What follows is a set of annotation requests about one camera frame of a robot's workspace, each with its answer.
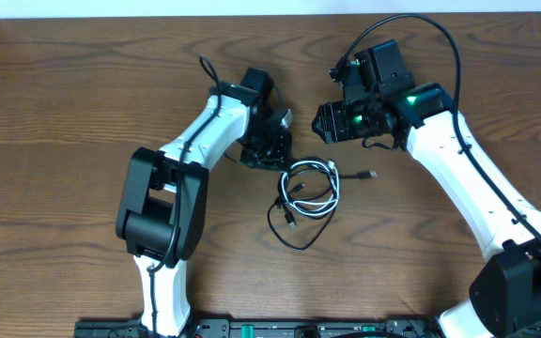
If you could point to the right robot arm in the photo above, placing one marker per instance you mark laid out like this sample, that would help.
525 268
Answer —
381 97

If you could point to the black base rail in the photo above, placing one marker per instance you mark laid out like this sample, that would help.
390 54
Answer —
225 328

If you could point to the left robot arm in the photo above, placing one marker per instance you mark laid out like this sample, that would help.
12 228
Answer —
162 210

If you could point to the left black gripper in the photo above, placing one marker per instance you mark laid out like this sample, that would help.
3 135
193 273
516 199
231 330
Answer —
278 161

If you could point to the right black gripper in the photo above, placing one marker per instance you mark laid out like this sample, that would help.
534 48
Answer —
334 129

